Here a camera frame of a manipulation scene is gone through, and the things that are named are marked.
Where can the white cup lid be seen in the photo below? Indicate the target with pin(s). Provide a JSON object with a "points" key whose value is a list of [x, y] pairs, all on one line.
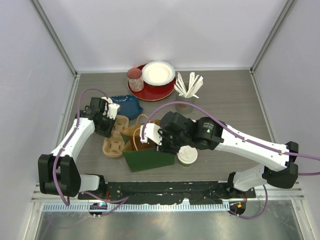
{"points": [[187, 154]]}

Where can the cardboard cup carrier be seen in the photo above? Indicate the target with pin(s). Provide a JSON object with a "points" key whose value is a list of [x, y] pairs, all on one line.
{"points": [[113, 146]]}

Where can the grey metal utensil tin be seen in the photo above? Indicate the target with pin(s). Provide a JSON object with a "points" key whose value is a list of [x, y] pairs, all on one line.
{"points": [[183, 108]]}

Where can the white paper plate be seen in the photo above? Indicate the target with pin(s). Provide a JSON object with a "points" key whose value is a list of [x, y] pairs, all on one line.
{"points": [[158, 73]]}

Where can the blue shell-shaped dish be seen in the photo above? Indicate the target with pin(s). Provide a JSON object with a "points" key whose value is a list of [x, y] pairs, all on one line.
{"points": [[129, 105]]}

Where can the red round tray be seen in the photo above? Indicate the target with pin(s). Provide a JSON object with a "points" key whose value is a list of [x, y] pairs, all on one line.
{"points": [[151, 93]]}

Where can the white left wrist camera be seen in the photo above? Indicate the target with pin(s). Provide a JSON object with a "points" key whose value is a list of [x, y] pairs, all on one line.
{"points": [[111, 108]]}

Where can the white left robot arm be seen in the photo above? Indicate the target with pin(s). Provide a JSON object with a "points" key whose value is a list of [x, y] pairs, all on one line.
{"points": [[57, 171]]}

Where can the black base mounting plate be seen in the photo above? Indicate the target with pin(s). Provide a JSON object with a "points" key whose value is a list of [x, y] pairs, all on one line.
{"points": [[171, 192]]}

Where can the green paper coffee cup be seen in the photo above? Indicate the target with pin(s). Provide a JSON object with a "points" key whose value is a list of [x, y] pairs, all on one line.
{"points": [[185, 164]]}

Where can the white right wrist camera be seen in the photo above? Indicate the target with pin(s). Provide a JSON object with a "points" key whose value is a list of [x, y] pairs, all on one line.
{"points": [[150, 133]]}

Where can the bundle of wrapped white utensils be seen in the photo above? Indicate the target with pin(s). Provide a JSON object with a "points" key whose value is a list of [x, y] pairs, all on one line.
{"points": [[188, 89]]}

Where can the pink floral mug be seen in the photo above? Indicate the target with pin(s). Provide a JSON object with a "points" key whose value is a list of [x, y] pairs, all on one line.
{"points": [[135, 79]]}

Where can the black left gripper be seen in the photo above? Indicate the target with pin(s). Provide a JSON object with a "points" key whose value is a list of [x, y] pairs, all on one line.
{"points": [[107, 133]]}

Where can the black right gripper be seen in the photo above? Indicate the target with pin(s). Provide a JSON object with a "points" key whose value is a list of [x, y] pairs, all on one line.
{"points": [[164, 147]]}

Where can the green brown paper bag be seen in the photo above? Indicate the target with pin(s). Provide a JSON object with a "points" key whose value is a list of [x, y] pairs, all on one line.
{"points": [[142, 156]]}

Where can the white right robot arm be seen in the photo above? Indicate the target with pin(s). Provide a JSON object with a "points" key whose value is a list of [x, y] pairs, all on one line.
{"points": [[276, 162]]}

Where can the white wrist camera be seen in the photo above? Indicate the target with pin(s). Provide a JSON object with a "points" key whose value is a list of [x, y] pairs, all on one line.
{"points": [[111, 108], [150, 133]]}

